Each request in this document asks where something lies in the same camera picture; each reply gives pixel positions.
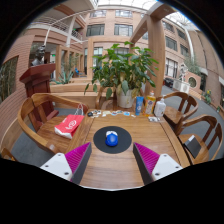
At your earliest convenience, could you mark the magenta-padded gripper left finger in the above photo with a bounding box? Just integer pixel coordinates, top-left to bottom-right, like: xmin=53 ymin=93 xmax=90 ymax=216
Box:
xmin=39 ymin=142 xmax=93 ymax=185

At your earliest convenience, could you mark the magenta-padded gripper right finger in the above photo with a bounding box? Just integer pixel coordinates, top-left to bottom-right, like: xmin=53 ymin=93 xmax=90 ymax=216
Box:
xmin=132 ymin=142 xmax=184 ymax=186

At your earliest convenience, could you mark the blue and white computer mouse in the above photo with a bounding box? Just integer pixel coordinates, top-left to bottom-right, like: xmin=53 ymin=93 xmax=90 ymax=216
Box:
xmin=105 ymin=130 xmax=119 ymax=147

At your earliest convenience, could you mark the round black mouse pad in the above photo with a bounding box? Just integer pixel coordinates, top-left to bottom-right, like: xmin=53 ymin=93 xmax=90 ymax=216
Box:
xmin=93 ymin=125 xmax=133 ymax=155

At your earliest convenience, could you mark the black notebook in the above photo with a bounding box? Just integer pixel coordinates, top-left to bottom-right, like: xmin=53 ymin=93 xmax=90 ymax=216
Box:
xmin=183 ymin=134 xmax=202 ymax=160

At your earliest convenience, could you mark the wooden armchair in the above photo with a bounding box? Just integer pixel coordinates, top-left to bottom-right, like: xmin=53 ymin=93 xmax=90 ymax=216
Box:
xmin=156 ymin=91 xmax=199 ymax=136
xmin=176 ymin=114 xmax=224 ymax=165
xmin=95 ymin=86 xmax=118 ymax=111
xmin=17 ymin=92 xmax=90 ymax=155

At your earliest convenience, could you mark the red paper bag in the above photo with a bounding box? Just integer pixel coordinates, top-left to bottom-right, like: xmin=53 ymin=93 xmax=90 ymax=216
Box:
xmin=54 ymin=103 xmax=86 ymax=140

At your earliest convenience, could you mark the clear plastic packet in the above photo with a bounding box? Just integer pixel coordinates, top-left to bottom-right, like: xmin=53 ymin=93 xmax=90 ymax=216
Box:
xmin=147 ymin=115 xmax=163 ymax=124

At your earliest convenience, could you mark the white pump bottle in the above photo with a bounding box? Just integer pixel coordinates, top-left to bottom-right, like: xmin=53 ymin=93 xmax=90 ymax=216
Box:
xmin=153 ymin=95 xmax=167 ymax=118

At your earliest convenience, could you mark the key bunch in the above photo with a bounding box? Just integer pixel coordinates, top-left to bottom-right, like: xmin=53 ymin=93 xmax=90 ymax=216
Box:
xmin=87 ymin=110 xmax=102 ymax=119

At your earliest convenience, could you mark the orange dish soap bottle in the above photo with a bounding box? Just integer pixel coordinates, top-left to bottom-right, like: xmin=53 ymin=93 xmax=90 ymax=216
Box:
xmin=144 ymin=90 xmax=157 ymax=117

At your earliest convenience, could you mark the blue squeeze tube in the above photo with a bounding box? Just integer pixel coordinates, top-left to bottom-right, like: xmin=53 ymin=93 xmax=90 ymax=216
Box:
xmin=134 ymin=95 xmax=145 ymax=117

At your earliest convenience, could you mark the spiky aloe plant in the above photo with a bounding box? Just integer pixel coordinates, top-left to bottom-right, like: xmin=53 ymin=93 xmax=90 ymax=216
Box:
xmin=51 ymin=69 xmax=75 ymax=86

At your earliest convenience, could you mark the green leafy potted plant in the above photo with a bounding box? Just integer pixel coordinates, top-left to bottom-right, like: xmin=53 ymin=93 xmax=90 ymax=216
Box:
xmin=83 ymin=41 xmax=160 ymax=109

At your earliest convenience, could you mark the dark bust statue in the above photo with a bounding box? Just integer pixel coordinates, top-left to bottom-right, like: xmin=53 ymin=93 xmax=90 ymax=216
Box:
xmin=30 ymin=44 xmax=47 ymax=67

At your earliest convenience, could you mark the dark red wooden pedestal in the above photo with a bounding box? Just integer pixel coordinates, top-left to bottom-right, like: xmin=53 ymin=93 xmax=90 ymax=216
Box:
xmin=19 ymin=63 xmax=60 ymax=133

